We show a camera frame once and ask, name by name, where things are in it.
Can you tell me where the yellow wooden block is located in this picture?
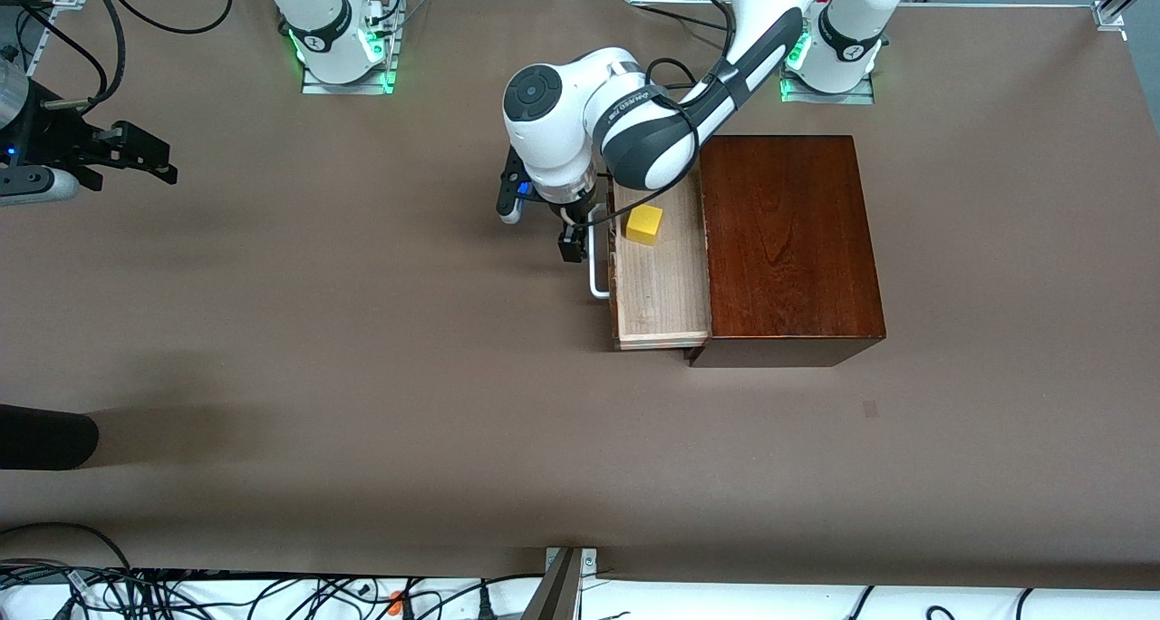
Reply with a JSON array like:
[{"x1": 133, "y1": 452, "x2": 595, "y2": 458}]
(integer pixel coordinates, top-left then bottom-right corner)
[{"x1": 624, "y1": 205, "x2": 664, "y2": 247}]

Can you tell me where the wooden drawer with white handle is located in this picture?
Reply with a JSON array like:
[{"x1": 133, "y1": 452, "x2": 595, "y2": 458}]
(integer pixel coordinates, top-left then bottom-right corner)
[{"x1": 587, "y1": 171, "x2": 713, "y2": 352}]

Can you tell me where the large table cover sheet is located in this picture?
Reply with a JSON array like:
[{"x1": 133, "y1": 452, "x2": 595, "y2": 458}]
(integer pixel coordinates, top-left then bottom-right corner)
[{"x1": 0, "y1": 0, "x2": 1160, "y2": 590}]

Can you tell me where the dark brown wooden cabinet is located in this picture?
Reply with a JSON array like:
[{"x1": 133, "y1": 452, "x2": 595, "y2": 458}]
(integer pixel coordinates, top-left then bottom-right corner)
[{"x1": 686, "y1": 134, "x2": 887, "y2": 369}]

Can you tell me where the black rounded object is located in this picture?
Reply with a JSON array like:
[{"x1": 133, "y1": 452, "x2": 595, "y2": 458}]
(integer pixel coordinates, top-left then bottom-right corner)
[{"x1": 0, "y1": 404, "x2": 100, "y2": 471}]

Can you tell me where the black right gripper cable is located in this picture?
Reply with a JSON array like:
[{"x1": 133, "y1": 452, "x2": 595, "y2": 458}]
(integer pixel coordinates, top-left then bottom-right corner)
[{"x1": 16, "y1": 0, "x2": 128, "y2": 106}]

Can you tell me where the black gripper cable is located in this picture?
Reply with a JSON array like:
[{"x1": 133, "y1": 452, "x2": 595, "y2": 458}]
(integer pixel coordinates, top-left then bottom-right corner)
[
  {"x1": 16, "y1": 0, "x2": 128, "y2": 106},
  {"x1": 580, "y1": 56, "x2": 728, "y2": 233}
]

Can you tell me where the black looped cable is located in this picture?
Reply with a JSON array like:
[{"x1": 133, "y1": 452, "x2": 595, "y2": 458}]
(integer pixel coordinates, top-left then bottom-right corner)
[{"x1": 91, "y1": 0, "x2": 236, "y2": 35}]

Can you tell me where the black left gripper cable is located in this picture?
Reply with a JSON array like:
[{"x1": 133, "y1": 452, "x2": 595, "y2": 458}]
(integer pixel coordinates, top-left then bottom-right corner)
[{"x1": 580, "y1": 56, "x2": 728, "y2": 233}]

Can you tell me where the metal table bracket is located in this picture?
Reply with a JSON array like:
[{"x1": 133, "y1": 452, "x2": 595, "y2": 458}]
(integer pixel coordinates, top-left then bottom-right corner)
[{"x1": 521, "y1": 546, "x2": 600, "y2": 620}]

